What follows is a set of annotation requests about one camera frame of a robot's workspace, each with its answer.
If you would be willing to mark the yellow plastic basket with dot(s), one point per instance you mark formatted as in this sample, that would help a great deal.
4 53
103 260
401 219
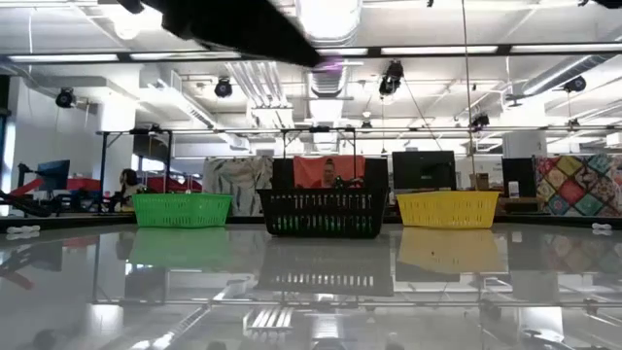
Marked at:
449 209

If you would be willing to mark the black computer monitor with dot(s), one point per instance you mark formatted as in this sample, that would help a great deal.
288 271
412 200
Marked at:
51 176
519 170
424 170

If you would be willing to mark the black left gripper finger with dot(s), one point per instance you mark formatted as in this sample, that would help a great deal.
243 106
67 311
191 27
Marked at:
282 39

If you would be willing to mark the white plastic bone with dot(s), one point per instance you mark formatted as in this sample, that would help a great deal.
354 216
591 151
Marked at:
23 229
601 227

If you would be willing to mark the colourful patchwork quilt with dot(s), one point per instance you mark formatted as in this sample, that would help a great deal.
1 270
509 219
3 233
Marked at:
578 185

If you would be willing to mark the white bottle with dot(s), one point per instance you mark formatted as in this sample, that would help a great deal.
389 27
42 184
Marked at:
513 189

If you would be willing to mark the marble patterned panel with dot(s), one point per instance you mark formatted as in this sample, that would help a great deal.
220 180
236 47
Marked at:
238 180

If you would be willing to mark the purple and white toy pieces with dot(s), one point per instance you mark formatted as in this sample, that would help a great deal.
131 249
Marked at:
333 64

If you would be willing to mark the person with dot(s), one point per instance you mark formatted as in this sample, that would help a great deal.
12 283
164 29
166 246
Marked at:
329 174
129 182

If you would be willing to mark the distant black robot gripper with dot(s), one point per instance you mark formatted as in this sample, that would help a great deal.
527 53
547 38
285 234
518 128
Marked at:
347 183

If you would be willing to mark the black metal stand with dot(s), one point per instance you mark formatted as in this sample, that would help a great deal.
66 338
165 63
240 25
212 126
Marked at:
169 160

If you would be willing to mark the green plastic basket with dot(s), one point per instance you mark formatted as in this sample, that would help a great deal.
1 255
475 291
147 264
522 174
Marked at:
182 211

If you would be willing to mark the black plastic basket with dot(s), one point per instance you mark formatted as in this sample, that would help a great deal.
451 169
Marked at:
321 204

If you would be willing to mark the brown cardboard box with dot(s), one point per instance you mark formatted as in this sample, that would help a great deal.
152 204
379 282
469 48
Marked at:
482 181

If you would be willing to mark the black ceiling camera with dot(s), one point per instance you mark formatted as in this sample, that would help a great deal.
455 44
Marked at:
480 120
575 83
223 88
65 97
391 78

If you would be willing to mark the black overhead frame bar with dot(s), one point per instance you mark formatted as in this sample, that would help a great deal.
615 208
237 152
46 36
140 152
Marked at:
437 50

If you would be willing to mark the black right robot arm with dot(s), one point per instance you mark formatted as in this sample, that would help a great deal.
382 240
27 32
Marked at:
613 2

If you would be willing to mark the orange cloth backdrop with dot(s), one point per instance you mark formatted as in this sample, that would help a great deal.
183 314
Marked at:
306 170

